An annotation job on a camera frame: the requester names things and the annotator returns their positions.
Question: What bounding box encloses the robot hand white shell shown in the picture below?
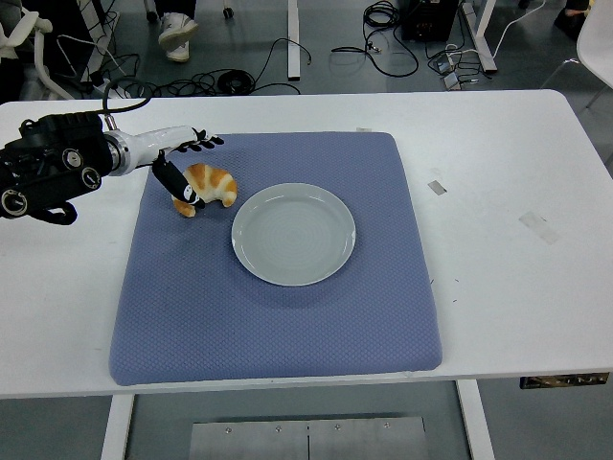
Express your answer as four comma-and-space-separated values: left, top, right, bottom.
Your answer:
123, 125, 225, 211

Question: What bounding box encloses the croissant bread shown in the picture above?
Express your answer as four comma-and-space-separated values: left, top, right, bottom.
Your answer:
171, 163, 239, 219

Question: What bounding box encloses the grey round plate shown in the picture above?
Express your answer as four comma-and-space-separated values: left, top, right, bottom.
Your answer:
231, 182, 358, 288

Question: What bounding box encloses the person's leg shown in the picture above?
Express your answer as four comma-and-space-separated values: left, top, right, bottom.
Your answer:
154, 0, 198, 17

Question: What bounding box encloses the white office chair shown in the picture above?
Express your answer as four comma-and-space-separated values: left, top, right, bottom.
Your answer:
0, 9, 76, 102

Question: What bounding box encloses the white background desk leg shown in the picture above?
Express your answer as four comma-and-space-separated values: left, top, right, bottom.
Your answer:
461, 0, 499, 74
286, 0, 303, 80

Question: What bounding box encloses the blue quilted mat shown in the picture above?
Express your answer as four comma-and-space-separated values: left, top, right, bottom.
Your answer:
108, 131, 443, 387

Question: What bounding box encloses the white table leg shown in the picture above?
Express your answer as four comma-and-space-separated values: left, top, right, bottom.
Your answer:
100, 394, 136, 460
456, 379, 497, 460

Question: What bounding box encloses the black equipment box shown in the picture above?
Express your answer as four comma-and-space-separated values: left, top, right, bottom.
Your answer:
400, 0, 459, 42

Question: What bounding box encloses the large grey tape piece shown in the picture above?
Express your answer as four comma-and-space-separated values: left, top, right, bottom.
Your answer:
517, 211, 562, 246

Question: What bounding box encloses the person's foot dark shoe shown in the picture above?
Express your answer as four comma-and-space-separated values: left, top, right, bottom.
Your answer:
553, 0, 596, 41

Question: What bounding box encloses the white shell chair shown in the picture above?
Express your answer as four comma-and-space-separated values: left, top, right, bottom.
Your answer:
540, 8, 613, 112

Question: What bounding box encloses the black cable coil bundle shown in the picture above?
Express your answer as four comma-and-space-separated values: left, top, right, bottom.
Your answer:
216, 68, 256, 96

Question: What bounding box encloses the long black cable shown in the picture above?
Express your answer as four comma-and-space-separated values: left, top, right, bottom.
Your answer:
252, 37, 315, 96

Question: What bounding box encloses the black coiled cable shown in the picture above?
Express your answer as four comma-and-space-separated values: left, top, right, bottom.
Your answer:
329, 0, 420, 79

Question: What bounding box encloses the white cable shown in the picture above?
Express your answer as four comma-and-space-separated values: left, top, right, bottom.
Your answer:
491, 9, 534, 59

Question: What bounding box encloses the metal bracket under table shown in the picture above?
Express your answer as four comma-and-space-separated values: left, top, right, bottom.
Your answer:
519, 372, 611, 390

